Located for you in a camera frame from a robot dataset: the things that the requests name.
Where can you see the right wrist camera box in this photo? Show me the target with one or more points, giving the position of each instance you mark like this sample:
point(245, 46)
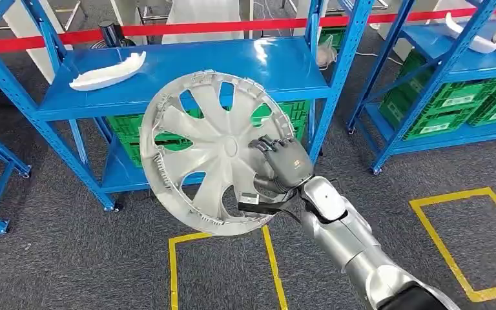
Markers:
point(250, 199)

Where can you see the white board panel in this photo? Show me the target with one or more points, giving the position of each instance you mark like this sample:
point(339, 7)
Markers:
point(205, 10)

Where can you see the red barrier belt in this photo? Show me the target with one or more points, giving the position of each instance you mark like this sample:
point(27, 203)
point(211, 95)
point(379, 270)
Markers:
point(188, 28)

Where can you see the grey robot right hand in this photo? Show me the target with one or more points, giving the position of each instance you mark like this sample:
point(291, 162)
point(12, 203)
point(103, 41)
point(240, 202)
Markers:
point(286, 160)

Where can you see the translucent plastic cover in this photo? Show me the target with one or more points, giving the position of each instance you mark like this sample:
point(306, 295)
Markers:
point(327, 53)

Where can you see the white plastic moulded part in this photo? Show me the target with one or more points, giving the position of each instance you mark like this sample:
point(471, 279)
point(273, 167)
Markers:
point(102, 77)
point(472, 43)

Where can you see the blue metal shelf rack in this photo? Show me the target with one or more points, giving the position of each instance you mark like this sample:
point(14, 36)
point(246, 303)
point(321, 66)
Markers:
point(0, 188)
point(427, 43)
point(231, 60)

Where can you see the black stanchion post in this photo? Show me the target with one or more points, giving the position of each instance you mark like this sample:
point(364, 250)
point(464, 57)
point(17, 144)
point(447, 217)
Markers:
point(111, 34)

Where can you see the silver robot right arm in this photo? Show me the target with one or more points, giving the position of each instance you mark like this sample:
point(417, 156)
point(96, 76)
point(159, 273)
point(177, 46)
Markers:
point(346, 239)

